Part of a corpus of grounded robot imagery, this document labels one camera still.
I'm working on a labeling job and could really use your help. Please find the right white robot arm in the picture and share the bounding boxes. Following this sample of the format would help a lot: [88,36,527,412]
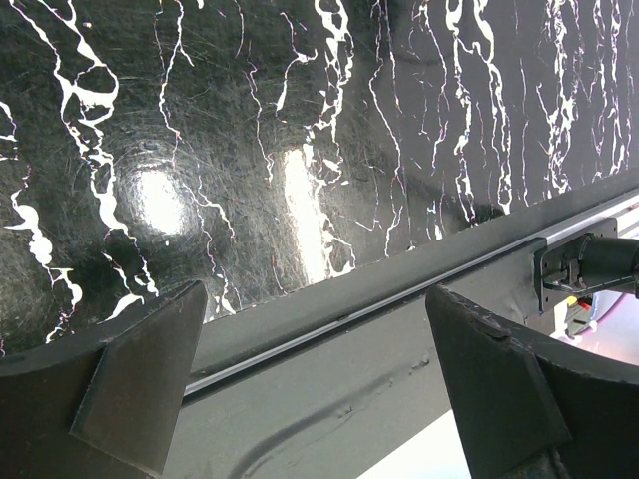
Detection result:
[533,218,638,345]

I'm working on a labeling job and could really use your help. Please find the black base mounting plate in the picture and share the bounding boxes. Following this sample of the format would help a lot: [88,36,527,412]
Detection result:
[165,183,638,478]

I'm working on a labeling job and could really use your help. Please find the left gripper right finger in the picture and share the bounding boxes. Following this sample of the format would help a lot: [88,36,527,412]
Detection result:
[425,285,638,478]

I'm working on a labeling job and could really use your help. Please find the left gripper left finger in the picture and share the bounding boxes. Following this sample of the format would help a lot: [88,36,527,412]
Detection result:
[1,281,208,478]

